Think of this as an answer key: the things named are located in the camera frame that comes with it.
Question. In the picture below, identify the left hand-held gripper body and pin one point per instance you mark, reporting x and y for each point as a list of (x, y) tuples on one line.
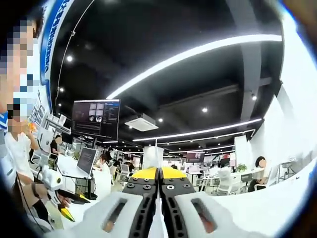
[(52, 177)]

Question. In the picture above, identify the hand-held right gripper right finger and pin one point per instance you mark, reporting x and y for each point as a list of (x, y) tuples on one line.
[(178, 188)]

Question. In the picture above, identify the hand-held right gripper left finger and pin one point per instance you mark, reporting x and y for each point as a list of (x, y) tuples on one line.
[(138, 188)]

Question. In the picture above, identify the single white paper sheet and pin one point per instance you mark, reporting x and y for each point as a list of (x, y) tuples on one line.
[(158, 230)]

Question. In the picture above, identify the person's left hand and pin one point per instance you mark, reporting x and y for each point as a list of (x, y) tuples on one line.
[(58, 200)]

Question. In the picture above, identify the black wristband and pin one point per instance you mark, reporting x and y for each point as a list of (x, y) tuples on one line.
[(36, 191)]

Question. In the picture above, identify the hanging red display screen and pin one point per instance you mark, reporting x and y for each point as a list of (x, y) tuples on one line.
[(195, 157)]

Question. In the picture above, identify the small desk monitor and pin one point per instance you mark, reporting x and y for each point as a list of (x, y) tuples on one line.
[(86, 161)]

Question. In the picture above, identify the white mesh office chair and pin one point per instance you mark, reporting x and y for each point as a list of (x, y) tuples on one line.
[(226, 181)]

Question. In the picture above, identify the curved ceiling light strip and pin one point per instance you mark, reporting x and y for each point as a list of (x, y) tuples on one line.
[(198, 131)]

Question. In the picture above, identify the ceiling air conditioner unit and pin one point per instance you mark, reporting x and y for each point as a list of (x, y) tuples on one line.
[(141, 122)]

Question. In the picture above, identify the green potted plant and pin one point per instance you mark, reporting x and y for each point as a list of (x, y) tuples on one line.
[(241, 168)]

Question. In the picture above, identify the large dark monitor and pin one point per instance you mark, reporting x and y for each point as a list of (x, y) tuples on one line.
[(96, 119)]

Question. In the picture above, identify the white table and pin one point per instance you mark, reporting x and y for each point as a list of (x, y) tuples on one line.
[(260, 213)]

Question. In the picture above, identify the long ceiling light strip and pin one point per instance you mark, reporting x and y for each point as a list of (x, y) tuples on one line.
[(185, 58)]

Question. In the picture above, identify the blue white wall poster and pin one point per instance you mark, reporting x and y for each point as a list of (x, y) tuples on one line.
[(49, 49)]

